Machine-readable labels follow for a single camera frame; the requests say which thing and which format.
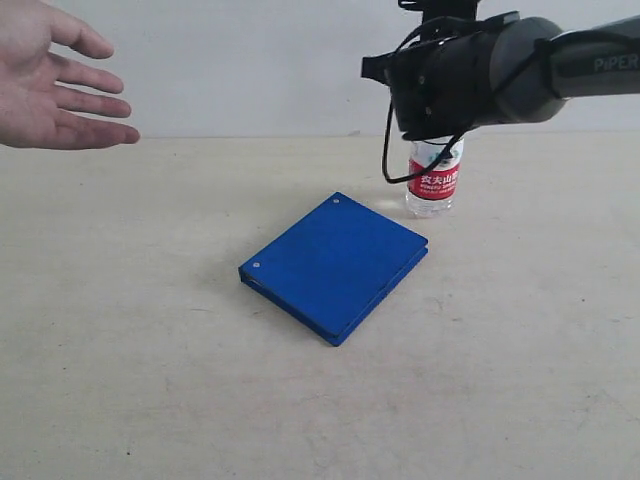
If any clear water bottle red label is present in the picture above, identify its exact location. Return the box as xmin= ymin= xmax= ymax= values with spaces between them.
xmin=406 ymin=137 xmax=464 ymax=218

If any blue ring binder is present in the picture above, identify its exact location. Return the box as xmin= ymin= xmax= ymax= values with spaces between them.
xmin=238 ymin=192 xmax=428 ymax=347

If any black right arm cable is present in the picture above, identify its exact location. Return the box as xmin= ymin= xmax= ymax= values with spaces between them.
xmin=381 ymin=14 xmax=551 ymax=185

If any person's open hand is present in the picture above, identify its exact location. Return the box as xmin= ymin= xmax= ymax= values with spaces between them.
xmin=1 ymin=1 xmax=141 ymax=151

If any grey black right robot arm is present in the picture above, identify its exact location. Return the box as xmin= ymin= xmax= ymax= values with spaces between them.
xmin=361 ymin=11 xmax=639 ymax=141

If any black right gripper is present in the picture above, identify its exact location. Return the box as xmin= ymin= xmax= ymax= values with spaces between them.
xmin=361 ymin=18 xmax=500 ymax=141

